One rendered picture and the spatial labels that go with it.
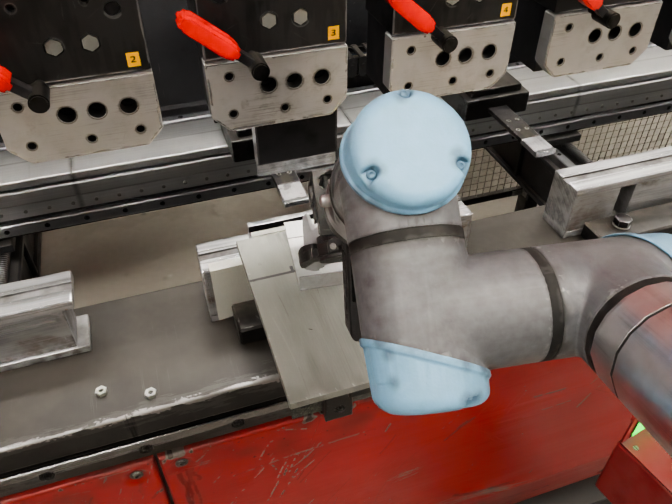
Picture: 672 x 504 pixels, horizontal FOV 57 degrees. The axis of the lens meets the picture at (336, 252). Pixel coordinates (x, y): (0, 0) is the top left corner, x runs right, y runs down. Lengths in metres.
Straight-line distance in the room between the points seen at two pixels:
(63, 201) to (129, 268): 1.31
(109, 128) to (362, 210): 0.36
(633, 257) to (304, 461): 0.69
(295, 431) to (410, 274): 0.59
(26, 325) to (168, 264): 1.49
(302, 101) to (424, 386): 0.41
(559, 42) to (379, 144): 0.48
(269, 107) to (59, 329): 0.40
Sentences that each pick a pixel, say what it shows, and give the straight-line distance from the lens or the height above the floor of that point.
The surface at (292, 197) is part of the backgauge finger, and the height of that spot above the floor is 1.00.
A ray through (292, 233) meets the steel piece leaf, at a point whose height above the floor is 1.00.
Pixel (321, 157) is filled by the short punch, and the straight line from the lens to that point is 0.79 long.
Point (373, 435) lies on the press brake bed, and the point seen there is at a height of 0.67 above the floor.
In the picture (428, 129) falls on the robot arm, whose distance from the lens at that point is 0.37.
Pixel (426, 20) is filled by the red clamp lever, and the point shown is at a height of 1.28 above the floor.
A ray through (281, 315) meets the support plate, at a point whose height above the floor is 1.00.
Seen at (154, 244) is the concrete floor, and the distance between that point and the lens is 2.43.
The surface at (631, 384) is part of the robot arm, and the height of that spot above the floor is 1.25.
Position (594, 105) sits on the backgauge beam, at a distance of 1.33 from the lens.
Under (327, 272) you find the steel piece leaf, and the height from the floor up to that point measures 1.00.
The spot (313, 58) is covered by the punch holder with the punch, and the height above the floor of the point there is 1.24.
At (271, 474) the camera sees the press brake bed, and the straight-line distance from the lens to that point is 1.01.
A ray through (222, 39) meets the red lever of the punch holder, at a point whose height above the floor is 1.29.
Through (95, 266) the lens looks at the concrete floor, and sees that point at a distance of 2.40.
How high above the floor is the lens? 1.52
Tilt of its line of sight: 41 degrees down
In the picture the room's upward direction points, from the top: straight up
